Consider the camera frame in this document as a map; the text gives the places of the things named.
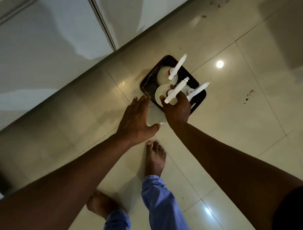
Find person's left hand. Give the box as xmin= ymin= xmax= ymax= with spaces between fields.
xmin=116 ymin=95 xmax=160 ymax=147

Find person's left forearm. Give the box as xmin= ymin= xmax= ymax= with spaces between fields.
xmin=0 ymin=133 xmax=134 ymax=230

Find person's right hand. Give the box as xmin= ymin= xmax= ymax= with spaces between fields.
xmin=160 ymin=84 xmax=192 ymax=130

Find blue trousers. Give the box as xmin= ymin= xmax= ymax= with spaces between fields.
xmin=103 ymin=175 xmax=191 ymax=230

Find white glossy cabinet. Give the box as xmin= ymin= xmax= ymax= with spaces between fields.
xmin=0 ymin=0 xmax=190 ymax=131

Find person's right forearm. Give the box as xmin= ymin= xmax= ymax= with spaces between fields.
xmin=170 ymin=122 xmax=303 ymax=230

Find person's foot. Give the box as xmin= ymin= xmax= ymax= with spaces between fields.
xmin=145 ymin=140 xmax=167 ymax=178
xmin=86 ymin=190 xmax=124 ymax=220

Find white bottle with long nozzle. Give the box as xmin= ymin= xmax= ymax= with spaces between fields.
xmin=155 ymin=77 xmax=190 ymax=107
xmin=181 ymin=82 xmax=211 ymax=102
xmin=156 ymin=54 xmax=187 ymax=86

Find black shirt sleeve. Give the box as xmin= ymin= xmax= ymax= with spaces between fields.
xmin=272 ymin=186 xmax=303 ymax=230

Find person's left foot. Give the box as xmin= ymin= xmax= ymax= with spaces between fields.
xmin=86 ymin=190 xmax=124 ymax=220

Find dark brown plastic basket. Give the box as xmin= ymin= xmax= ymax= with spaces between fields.
xmin=139 ymin=55 xmax=207 ymax=115

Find person's right foot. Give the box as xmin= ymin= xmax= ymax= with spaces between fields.
xmin=145 ymin=140 xmax=167 ymax=178

